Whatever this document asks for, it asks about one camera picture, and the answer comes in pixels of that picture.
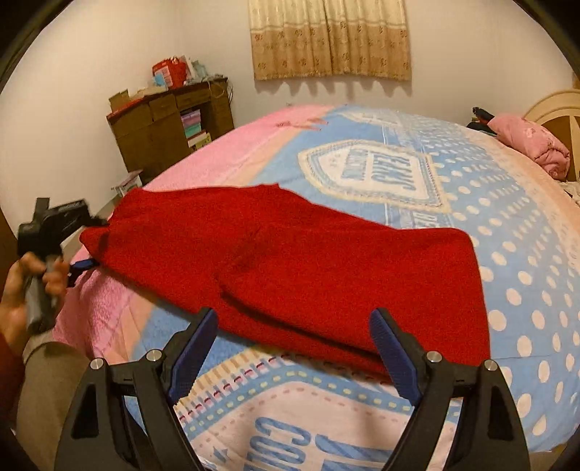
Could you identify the person's left forearm sleeve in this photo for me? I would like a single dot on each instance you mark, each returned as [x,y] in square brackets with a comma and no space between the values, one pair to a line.
[36,394]

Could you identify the red knitted sweater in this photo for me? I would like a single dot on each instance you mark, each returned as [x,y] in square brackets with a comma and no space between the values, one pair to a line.
[282,271]

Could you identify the brown wooden desk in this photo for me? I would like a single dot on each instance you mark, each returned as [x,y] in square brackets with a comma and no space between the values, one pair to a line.
[150,133]

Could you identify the beige patterned curtain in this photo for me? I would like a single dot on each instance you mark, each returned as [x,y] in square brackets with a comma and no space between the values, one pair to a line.
[313,39]

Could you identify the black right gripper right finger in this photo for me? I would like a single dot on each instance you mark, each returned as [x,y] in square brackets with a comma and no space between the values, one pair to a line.
[488,435]

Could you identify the pink quilted pillow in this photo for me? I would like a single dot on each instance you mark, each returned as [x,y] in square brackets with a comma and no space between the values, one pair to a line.
[534,141]

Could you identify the blue polka dot bedsheet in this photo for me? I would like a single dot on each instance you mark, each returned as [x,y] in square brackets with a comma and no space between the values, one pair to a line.
[256,408]

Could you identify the red gift bag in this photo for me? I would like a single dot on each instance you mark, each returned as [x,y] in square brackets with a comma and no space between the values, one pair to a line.
[171,72]

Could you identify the stack of colourful books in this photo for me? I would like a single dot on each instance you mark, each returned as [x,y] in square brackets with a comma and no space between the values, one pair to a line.
[196,136]

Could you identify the cream brown headboard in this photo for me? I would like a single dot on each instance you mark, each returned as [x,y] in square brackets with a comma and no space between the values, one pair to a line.
[559,112]

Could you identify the pink patterned blanket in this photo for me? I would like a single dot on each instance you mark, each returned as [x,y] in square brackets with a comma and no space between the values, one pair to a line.
[104,316]

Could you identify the white green cardboard box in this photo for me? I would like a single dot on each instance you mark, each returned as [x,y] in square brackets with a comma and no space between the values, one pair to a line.
[132,181]

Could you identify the person's left hand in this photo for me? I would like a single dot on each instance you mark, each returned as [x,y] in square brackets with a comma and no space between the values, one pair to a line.
[14,301]

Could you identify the dark item behind pillow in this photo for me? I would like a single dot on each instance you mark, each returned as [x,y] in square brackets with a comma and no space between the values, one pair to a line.
[480,121]

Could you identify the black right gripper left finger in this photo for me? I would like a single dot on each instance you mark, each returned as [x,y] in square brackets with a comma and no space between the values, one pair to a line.
[122,416]

